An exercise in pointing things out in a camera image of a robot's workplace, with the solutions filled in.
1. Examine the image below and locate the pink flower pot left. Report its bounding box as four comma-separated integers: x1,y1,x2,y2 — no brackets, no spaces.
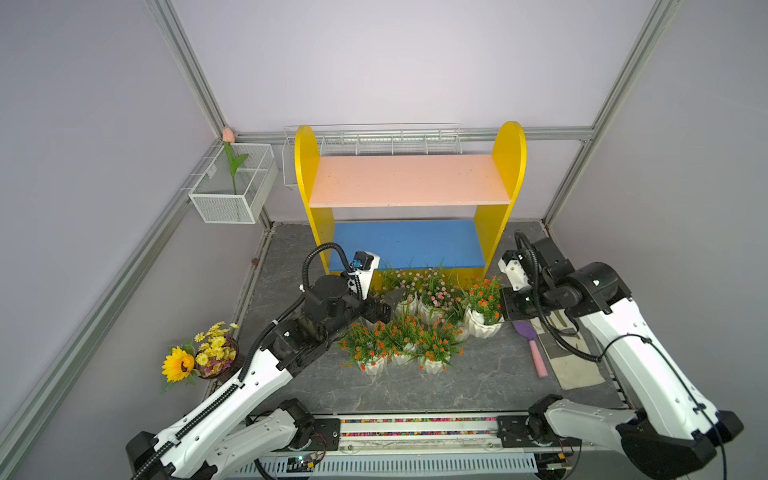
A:
368,269,396,320

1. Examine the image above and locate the pink flower pot middle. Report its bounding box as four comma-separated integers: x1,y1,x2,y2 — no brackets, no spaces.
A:
390,270,424,315

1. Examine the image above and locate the white wire wall rack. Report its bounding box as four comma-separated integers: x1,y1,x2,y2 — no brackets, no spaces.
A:
310,123,464,157

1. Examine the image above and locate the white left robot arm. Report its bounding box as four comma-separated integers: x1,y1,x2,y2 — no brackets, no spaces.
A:
126,242,395,479

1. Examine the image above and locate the pink artificial tulip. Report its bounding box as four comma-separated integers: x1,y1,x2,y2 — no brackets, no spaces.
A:
222,127,249,195

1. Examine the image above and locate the pink flower pot right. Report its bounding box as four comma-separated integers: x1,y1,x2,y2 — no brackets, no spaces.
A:
418,267,462,326

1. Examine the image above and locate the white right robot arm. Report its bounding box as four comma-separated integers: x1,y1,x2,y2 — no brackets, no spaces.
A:
499,231,744,479

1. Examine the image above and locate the pink flower pot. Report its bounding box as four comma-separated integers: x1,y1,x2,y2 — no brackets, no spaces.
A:
390,270,424,315
368,269,396,320
418,267,462,326

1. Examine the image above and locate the white mesh wall basket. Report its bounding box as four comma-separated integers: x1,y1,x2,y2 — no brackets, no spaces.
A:
182,141,278,228

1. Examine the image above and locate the sunflower bouquet basket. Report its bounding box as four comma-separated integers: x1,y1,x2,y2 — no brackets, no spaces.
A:
161,322,240,390

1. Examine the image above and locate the yellow pink blue shelf rack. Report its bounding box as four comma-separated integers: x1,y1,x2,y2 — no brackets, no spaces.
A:
294,121,527,284

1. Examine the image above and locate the orange flower pot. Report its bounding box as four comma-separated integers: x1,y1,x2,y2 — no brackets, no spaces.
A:
461,276,505,339
384,316,421,366
414,323,464,375
336,323,389,376

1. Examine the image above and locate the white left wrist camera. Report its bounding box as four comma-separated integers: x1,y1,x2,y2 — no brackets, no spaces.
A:
348,251,380,300

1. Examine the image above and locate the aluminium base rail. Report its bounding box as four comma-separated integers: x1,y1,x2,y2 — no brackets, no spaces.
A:
161,410,661,480

